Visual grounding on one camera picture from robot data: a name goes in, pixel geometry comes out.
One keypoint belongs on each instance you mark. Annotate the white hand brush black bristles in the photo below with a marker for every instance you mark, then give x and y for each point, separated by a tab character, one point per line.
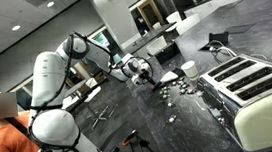
169	77

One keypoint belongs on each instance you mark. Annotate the wooden door frame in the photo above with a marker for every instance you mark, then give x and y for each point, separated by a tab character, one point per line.
150	12

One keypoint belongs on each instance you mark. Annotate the person in orange shirt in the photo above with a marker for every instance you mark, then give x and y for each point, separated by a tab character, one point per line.
8	142

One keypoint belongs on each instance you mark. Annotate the black pop-up socket box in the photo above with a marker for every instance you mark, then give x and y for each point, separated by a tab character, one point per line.
218	38

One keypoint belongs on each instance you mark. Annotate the dark dining table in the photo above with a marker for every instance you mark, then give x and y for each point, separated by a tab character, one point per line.
149	36

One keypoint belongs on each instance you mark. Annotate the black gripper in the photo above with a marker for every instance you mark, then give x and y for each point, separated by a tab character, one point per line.
146	76

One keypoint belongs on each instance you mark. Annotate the white chair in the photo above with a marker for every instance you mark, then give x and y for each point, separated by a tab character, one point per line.
156	25
92	90
174	17
156	45
188	23

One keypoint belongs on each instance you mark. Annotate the white paper cup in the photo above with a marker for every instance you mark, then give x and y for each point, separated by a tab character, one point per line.
190	70

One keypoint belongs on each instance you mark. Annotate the sweet green white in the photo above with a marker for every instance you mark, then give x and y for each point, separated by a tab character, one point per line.
170	104
164	96
172	118
184	85
165	90
182	91
180	80
173	83
191	91

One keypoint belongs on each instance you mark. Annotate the metal table base legs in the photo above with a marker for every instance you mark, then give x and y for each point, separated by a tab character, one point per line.
100	117

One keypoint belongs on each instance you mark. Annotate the round ceiling light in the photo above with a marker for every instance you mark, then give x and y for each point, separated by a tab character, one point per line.
50	4
16	28

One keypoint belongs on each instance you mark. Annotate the black storage box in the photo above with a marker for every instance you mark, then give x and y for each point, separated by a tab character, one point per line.
166	52

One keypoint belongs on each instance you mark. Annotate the cream four-slot toaster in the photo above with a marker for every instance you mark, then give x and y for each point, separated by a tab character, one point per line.
263	107

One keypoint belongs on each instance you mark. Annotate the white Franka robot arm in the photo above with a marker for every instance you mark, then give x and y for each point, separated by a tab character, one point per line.
54	127

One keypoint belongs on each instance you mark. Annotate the round grey table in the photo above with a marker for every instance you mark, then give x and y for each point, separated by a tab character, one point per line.
73	89

